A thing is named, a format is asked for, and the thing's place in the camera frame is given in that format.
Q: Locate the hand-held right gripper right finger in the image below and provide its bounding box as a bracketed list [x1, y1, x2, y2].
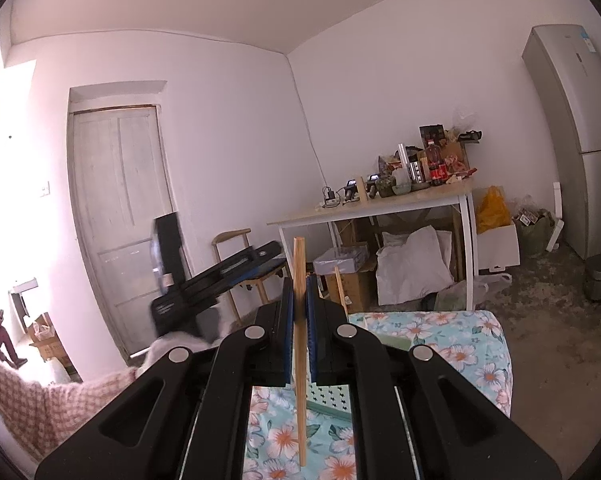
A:
[305, 274, 564, 480]

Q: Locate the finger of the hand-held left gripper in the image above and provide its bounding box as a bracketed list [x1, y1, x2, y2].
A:
[183, 241, 281, 296]
[190, 260, 287, 313]

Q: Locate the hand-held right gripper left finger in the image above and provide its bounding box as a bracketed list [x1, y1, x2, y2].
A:
[34, 276, 295, 480]

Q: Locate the green plastic basket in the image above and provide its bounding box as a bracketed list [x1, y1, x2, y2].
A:
[308, 332, 411, 416]

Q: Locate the person's left forearm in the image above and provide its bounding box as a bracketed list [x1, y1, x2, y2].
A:
[0, 345, 141, 461]

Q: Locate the person's left hand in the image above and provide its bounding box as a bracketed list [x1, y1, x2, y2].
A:
[133, 332, 216, 378]

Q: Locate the wooden chair with dark seat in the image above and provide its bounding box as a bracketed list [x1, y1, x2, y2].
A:
[211, 228, 288, 321]

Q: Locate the white wooden door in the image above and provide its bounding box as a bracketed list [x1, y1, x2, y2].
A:
[69, 105, 201, 361]

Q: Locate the brown cardboard box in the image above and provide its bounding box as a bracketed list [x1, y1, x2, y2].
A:
[321, 265, 379, 313]

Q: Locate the white flat box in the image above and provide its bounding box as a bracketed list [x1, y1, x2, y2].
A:
[313, 242, 370, 276]

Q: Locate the power strip with charger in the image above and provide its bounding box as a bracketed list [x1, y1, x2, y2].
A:
[315, 186, 342, 208]

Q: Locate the white sack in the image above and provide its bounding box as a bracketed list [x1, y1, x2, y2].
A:
[375, 225, 455, 306]

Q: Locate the floral tablecloth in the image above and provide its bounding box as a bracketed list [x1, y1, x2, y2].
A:
[243, 310, 512, 480]

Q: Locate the clear plastic bag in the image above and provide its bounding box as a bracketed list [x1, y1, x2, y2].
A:
[433, 274, 512, 311]

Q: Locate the white table with wooden top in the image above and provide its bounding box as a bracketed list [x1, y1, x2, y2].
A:
[266, 180, 479, 311]

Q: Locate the white carton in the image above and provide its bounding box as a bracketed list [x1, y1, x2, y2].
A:
[475, 222, 521, 273]

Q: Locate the cola bottle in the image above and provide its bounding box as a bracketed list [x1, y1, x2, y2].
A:
[427, 140, 446, 186]

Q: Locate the yellow plastic bag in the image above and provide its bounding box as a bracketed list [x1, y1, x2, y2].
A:
[475, 186, 512, 233]

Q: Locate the dark box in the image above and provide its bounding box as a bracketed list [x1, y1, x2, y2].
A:
[419, 124, 446, 148]

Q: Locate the green bag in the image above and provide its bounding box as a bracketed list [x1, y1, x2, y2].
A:
[513, 207, 556, 256]

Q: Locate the white board strip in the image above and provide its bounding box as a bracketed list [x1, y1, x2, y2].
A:
[545, 182, 565, 252]

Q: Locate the grey refrigerator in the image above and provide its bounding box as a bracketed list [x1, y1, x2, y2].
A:
[521, 24, 601, 260]

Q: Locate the thin wall cable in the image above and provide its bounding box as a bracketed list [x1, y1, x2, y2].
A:
[288, 55, 331, 191]

